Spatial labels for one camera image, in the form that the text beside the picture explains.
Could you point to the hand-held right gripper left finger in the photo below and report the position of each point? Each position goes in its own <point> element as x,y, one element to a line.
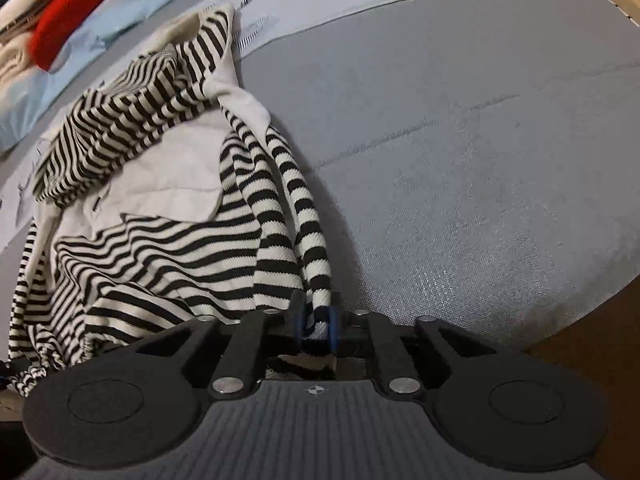
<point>299,325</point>

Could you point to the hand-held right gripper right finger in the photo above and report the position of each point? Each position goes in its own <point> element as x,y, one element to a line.
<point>332,332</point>

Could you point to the black white striped hooded sweater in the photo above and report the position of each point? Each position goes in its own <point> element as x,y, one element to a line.
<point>165,250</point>

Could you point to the grey printed bed sheet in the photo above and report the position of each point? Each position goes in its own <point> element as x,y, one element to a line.
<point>450,160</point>

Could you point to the light blue duvet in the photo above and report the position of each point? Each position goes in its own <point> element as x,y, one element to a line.
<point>20,107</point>

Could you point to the cream folded blanket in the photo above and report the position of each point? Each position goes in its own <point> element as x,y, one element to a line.
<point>15,62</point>

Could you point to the red blanket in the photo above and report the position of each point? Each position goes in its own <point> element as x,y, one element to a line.
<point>65,15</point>

